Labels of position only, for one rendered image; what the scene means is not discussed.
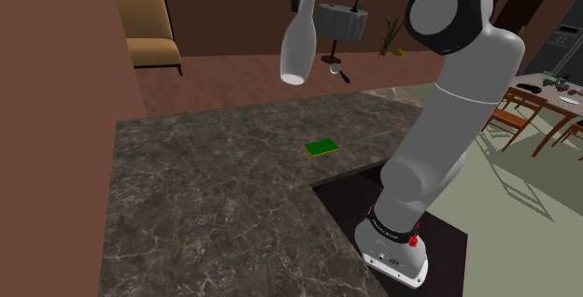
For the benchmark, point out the green potted plant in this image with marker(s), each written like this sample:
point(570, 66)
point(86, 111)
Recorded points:
point(390, 36)

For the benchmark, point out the round table with grey cloth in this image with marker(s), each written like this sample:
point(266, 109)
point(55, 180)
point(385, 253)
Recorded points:
point(340, 23)

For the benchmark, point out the green and yellow sponge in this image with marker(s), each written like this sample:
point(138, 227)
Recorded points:
point(321, 147)

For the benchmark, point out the wooden dining table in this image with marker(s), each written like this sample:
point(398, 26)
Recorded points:
point(546, 93)

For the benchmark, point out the wooden chair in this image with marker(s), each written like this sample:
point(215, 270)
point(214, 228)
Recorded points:
point(512, 114)

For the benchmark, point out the tan armchair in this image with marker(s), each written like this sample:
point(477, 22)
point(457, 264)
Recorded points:
point(148, 27)

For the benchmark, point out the white bottle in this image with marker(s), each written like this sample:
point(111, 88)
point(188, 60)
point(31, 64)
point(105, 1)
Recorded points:
point(298, 45)

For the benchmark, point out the magnifying glass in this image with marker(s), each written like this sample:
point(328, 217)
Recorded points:
point(338, 70)

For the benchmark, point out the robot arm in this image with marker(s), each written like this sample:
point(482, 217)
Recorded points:
point(460, 105)

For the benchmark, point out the dark door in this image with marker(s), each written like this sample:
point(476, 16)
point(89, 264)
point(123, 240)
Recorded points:
point(519, 9)

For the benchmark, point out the dark refrigerator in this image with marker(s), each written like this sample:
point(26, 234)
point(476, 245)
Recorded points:
point(558, 41)

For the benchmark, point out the dark robot stand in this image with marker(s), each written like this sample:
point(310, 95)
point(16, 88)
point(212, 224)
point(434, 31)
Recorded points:
point(350, 205)

